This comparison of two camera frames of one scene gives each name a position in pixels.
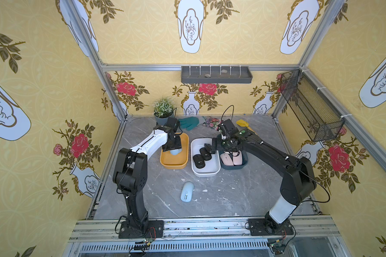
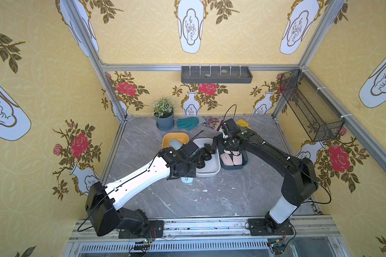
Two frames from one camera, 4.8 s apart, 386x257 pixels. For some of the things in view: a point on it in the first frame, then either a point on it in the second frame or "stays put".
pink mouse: (237, 158) stays put
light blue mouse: (187, 191) -> (186, 180)
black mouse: (205, 153) stays put
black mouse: (199, 161) stays put
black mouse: (209, 148) stays put
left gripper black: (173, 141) -> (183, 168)
